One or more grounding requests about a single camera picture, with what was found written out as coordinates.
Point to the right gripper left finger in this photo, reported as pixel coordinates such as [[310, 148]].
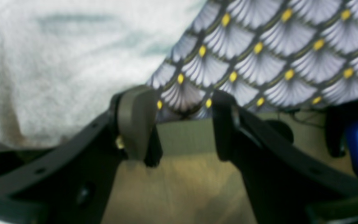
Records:
[[71, 184]]

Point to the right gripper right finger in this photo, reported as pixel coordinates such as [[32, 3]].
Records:
[[284, 185]]

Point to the light grey T-shirt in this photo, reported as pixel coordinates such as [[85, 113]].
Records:
[[61, 60]]

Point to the fan-patterned grey tablecloth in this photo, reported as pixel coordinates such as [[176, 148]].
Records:
[[271, 55]]

